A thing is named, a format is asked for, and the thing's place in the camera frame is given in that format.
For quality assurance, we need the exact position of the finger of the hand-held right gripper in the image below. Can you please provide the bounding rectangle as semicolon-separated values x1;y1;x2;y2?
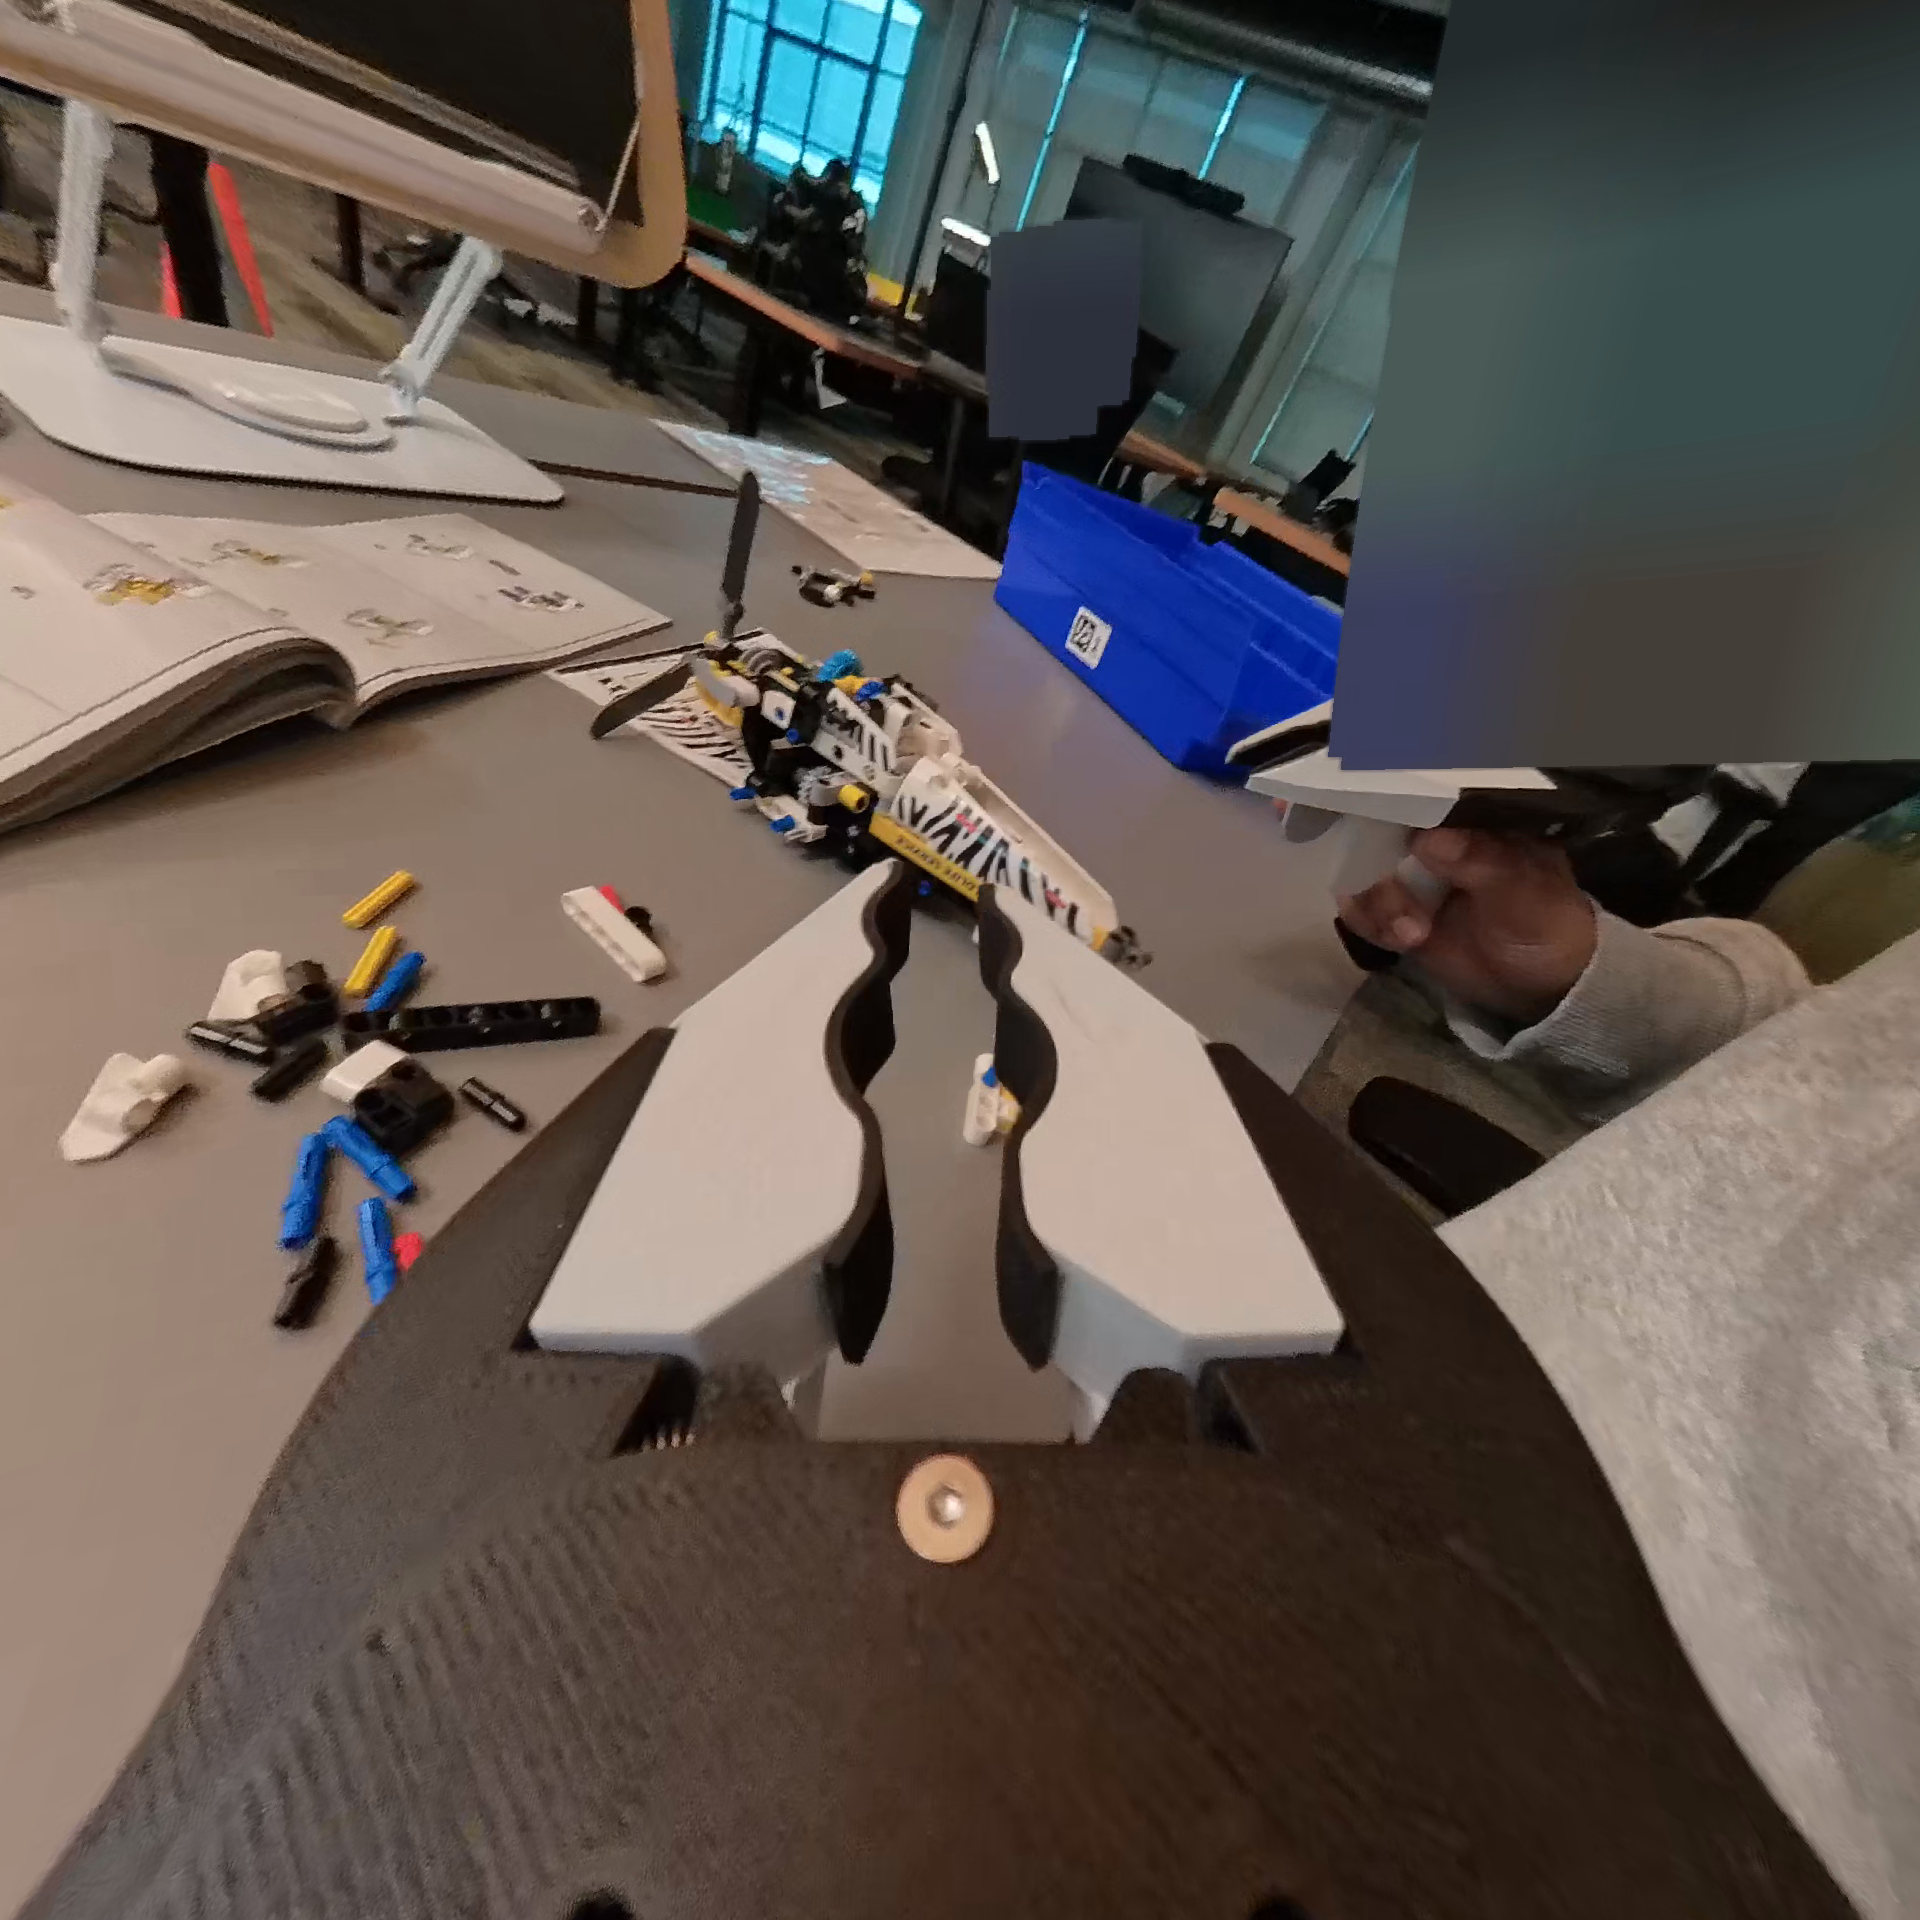
1227;697;1337;770
1242;756;1556;842

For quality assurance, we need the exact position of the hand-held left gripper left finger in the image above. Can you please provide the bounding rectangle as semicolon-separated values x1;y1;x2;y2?
527;863;914;1443

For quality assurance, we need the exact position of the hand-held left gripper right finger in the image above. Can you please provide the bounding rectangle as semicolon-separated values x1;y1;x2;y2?
976;896;1349;1446

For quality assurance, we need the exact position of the zebra striped lego helicopter model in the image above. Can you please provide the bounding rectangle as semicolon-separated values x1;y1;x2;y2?
589;468;1154;969

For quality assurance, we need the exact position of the person's right forearm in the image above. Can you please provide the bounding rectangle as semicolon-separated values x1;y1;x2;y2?
1440;907;1825;1128

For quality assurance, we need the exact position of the pile of loose lego pieces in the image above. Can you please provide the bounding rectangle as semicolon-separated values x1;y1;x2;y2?
57;871;673;1330

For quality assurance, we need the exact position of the person's right hand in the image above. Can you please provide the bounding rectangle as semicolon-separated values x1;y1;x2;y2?
1367;823;1599;1025

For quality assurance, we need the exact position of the blue plastic bin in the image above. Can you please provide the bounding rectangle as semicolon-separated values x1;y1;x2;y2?
993;463;1347;783

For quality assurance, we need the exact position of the black chair seat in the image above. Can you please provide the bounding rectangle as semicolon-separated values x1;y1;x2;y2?
1347;1078;1547;1222

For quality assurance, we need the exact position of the zebra striped sticker sheet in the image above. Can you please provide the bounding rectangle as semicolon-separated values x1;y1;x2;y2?
546;662;768;791

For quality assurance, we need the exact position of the large dark display screen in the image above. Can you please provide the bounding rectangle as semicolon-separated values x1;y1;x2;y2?
1056;154;1297;454

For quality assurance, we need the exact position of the white printed paper sheet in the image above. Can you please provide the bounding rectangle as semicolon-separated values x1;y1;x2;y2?
656;422;1003;582

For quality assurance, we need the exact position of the person's grey hoodie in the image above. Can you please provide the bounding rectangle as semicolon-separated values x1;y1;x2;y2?
1432;931;1920;1920

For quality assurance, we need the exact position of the background wooden desk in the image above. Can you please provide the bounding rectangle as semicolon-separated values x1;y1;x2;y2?
681;252;993;454

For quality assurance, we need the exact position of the open instruction booklet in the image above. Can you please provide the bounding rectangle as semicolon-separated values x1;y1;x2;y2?
0;478;675;838

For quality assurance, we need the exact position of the white monitor stand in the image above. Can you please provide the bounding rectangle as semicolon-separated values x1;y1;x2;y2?
0;105;570;507

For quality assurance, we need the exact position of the monitor with pale frame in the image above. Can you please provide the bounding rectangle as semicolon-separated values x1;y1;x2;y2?
0;0;692;289

